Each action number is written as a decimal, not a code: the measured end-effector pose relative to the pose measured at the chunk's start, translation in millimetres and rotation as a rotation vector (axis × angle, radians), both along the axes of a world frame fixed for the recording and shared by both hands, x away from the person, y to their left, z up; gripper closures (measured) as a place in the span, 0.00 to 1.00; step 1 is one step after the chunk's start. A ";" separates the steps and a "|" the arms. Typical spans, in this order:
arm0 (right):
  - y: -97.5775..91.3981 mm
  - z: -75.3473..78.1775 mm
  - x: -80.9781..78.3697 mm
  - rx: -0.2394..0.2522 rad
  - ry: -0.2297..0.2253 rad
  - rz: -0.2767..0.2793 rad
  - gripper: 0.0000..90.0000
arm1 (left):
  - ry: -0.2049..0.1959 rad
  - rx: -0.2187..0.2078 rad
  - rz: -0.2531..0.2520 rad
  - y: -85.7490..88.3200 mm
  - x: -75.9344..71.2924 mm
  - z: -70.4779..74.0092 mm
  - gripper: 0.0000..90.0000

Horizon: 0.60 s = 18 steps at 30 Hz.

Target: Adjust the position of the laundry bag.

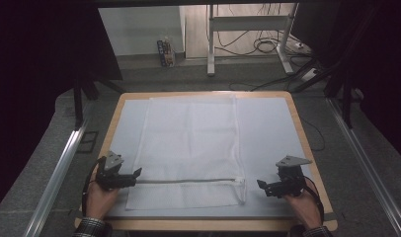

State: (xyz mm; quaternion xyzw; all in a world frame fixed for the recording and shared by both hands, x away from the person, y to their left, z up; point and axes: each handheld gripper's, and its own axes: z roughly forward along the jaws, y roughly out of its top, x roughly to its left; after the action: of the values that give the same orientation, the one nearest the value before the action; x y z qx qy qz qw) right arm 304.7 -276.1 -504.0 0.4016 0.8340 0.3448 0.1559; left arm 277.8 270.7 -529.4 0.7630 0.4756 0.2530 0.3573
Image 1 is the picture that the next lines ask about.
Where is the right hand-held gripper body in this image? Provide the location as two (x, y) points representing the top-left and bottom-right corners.
(270, 155), (313, 198)

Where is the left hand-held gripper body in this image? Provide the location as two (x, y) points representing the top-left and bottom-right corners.
(95, 150), (137, 192)

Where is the white mesh laundry bag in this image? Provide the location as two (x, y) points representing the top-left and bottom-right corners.
(124, 94), (248, 211)

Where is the person's left hand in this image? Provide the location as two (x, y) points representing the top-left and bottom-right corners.
(85, 164), (121, 221)

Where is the person's right hand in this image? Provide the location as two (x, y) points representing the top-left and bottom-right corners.
(281, 179), (323, 230)

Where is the white table mat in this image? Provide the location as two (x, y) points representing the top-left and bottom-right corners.
(106, 97), (322, 220)

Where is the black metal stand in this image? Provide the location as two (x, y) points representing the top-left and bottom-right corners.
(72, 76), (127, 131)
(288, 57), (355, 130)

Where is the white power strip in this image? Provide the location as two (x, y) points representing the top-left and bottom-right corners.
(300, 67), (320, 83)

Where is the dark curtain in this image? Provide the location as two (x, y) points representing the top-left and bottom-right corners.
(296, 0), (401, 166)
(0, 0), (123, 215)

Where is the dark printed packet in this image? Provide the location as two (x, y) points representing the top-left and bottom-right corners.
(156, 38), (177, 68)

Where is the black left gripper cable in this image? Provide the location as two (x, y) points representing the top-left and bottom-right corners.
(81, 156), (108, 218)

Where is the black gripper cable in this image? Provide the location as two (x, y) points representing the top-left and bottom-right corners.
(81, 156), (108, 218)
(301, 176), (325, 225)

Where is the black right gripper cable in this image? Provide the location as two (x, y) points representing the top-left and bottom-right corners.
(301, 176), (325, 225)

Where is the black floor frame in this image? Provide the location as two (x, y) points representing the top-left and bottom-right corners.
(75, 130), (100, 154)

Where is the aluminium rail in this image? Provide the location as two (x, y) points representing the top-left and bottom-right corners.
(326, 97), (401, 237)
(23, 102), (95, 237)

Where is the thin black cable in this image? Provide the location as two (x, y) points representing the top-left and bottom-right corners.
(301, 118), (327, 153)

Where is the black floor cable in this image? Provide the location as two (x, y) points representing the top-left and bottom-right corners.
(227, 74), (309, 93)

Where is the tangle of black cables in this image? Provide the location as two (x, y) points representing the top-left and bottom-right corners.
(213, 3), (310, 57)

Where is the white metal desk frame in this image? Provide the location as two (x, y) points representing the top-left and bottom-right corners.
(206, 3), (300, 77)

